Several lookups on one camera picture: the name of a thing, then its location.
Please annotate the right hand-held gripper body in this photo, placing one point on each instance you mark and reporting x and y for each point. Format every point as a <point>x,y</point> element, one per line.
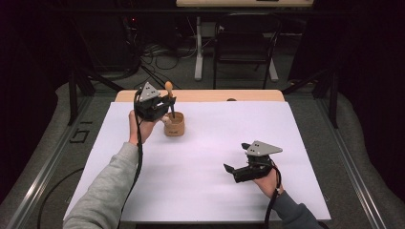
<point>261,149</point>

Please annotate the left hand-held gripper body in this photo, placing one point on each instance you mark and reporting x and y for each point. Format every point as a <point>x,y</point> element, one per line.
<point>149,108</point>

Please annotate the round wooden brush holder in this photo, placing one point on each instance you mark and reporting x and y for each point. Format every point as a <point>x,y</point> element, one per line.
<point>175,129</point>

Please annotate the person's left hand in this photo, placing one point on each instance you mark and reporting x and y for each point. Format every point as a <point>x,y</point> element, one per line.
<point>140,130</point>

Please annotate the person's right hand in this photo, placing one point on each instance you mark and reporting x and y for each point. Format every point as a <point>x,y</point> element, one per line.
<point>270,186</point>

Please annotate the light wooden table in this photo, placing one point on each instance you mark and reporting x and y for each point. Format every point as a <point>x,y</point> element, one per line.
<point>203,95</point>

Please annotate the white table mat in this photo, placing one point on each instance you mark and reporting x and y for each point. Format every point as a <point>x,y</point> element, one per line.
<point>207,140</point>

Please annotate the white-legged desk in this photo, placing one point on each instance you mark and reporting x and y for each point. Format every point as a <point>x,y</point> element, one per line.
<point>199,47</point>

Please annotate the black metal stand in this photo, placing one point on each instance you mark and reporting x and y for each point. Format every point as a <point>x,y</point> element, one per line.
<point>333,101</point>
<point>72,95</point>

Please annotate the black metal chair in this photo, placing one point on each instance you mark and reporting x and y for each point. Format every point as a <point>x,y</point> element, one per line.
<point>245,41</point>

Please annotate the aluminium floor rail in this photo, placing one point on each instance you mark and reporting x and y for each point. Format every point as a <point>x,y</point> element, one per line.
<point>353,178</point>
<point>41,184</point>

